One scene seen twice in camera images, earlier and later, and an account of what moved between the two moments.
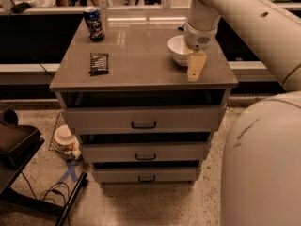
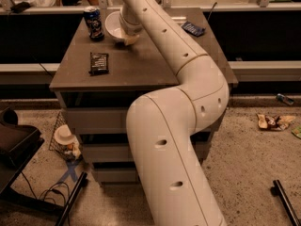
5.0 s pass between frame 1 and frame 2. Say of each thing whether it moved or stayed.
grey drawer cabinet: stayed
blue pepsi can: stayed
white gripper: moved
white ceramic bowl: moved
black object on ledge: stayed
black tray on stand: stayed
